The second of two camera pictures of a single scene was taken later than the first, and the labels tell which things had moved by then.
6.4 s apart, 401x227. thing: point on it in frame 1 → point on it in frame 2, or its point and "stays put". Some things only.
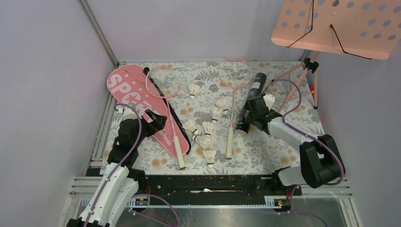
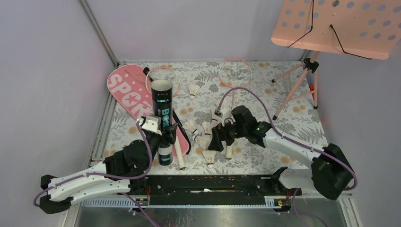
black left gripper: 158,124 → 170,138
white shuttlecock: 208,126 stays put
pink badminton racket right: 233,73 stays put
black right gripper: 252,121 → 219,134
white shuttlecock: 193,89 stays put
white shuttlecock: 204,141 stays put
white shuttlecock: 189,125 stays put
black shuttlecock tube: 256,89 → 161,105
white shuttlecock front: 209,155 stays put
